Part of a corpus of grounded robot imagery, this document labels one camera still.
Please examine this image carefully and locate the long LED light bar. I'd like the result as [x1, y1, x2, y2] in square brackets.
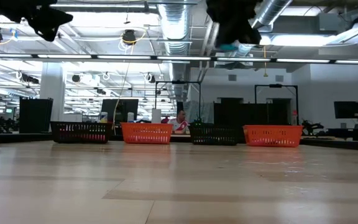
[0, 53, 358, 65]

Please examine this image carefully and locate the orange plastic basket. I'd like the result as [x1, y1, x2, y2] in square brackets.
[242, 124, 304, 148]
[120, 122, 174, 145]

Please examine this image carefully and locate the black gantry frame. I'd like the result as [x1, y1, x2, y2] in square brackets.
[154, 80, 203, 123]
[254, 83, 300, 126]

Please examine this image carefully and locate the black folded panel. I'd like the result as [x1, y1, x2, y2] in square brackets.
[19, 98, 54, 134]

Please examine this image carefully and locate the black wall monitor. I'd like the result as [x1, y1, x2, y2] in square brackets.
[333, 101, 358, 119]

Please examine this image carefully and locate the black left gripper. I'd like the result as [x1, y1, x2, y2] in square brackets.
[11, 0, 74, 43]

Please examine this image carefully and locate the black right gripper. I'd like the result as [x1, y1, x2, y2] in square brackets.
[206, 0, 263, 51]

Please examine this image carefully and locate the yellow hanging cord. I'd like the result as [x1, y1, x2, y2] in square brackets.
[262, 45, 269, 78]

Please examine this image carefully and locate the black plastic basket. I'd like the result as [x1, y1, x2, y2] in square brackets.
[50, 121, 114, 144]
[188, 123, 241, 146]

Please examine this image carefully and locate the black desktop monitor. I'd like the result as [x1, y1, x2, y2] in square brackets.
[100, 98, 140, 126]

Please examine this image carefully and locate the person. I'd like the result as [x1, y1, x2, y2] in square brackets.
[167, 109, 191, 134]

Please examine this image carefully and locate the ribbed silver ceiling duct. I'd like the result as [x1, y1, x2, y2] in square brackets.
[156, 0, 195, 103]
[222, 0, 295, 71]

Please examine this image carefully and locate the black room divider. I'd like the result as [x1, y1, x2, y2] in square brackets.
[213, 98, 292, 128]

